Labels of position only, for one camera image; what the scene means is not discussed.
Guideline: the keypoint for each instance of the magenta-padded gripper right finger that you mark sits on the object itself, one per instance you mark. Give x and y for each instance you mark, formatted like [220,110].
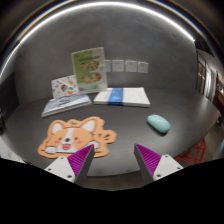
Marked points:
[166,165]

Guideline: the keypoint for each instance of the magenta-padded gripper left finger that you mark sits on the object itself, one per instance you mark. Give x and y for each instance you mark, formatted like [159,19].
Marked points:
[60,166]

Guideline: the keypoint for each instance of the teal perforated computer mouse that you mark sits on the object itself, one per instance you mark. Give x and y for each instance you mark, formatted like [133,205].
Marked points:
[159,123]

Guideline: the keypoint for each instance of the orange corgi-shaped mouse pad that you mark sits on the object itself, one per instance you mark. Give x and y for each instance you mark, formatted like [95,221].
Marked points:
[66,136]

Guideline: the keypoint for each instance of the grey striped book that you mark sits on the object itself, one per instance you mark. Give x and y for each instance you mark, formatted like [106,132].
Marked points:
[65,104]

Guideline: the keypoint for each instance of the white book with blue band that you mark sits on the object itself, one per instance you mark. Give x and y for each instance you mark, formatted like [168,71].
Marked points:
[133,96]

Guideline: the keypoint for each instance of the small white colourful card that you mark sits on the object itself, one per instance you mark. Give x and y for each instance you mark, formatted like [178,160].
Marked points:
[63,87]

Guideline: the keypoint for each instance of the glass partition door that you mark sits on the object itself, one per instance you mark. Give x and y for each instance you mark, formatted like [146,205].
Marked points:
[201,76]

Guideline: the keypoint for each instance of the green menu sign stand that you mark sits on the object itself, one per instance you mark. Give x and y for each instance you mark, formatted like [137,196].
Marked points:
[89,70]

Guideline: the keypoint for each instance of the long ceiling light strip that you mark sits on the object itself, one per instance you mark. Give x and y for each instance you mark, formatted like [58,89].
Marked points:
[100,4]

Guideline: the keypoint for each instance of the white wall socket plates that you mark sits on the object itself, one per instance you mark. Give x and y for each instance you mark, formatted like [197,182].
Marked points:
[118,66]

